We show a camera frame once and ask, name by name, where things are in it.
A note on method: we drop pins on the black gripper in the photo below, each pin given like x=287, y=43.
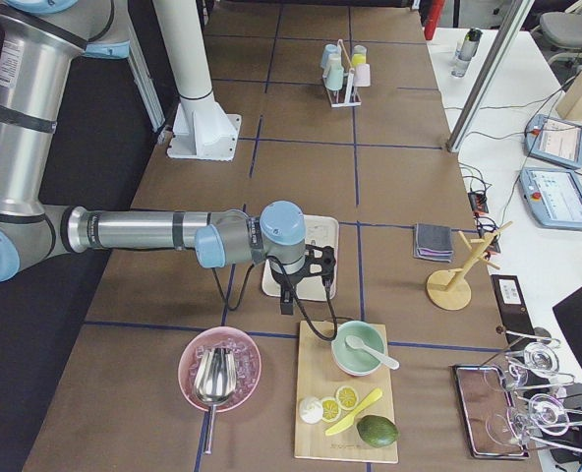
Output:
x=285, y=278

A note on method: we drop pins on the cream rabbit tray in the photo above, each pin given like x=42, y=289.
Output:
x=321, y=231

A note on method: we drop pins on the green cup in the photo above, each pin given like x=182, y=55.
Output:
x=333, y=78

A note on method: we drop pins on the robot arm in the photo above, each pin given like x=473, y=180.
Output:
x=41, y=40

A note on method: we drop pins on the white cup rack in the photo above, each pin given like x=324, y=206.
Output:
x=348, y=96

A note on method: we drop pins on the black metal tray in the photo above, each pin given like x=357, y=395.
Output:
x=481, y=399

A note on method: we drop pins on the pink cup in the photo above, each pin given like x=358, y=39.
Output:
x=362, y=76

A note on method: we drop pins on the cream cup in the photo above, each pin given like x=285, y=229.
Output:
x=333, y=60

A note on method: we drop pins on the yellow cup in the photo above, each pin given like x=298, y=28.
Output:
x=358, y=59

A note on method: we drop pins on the blue cup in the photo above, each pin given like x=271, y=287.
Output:
x=327, y=51

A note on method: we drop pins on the grey cup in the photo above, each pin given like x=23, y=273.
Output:
x=360, y=49

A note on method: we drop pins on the pink bowl with ice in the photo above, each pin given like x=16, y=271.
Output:
x=247, y=359

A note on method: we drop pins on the white spoon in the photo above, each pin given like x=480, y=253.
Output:
x=357, y=343

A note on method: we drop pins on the green bowl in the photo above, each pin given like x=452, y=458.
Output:
x=357, y=362

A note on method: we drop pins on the metal ice scoop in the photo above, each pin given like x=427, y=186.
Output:
x=215, y=382

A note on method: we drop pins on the wooden cutting board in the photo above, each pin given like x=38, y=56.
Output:
x=319, y=376

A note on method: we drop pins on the lemon slice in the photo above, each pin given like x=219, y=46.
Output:
x=331, y=410
x=347, y=397

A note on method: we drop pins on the yellow plastic knife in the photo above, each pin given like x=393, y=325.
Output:
x=347, y=422

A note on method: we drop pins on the folded grey cloth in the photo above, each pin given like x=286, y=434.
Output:
x=432, y=243

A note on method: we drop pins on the wooden mug tree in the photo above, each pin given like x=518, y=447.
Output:
x=448, y=289

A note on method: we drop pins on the green avocado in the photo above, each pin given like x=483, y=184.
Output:
x=377, y=431

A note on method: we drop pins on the white pillar with base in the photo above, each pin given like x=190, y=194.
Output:
x=202, y=129

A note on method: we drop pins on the black box with label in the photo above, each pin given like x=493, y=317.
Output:
x=511, y=304

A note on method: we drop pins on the wine glass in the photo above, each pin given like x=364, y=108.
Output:
x=532, y=368
x=543, y=414

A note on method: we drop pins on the near teach pendant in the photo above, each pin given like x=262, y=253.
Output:
x=554, y=196

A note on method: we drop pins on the teach pendant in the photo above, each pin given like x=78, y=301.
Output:
x=554, y=140
x=554, y=196

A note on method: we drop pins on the clear water bottle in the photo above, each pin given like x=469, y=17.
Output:
x=465, y=52

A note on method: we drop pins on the far teach pendant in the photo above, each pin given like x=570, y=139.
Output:
x=554, y=140

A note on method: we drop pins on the office chair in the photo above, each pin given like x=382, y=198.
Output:
x=563, y=32

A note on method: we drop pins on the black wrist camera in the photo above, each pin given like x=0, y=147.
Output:
x=322, y=263

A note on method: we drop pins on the aluminium frame post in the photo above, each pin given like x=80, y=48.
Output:
x=509, y=28

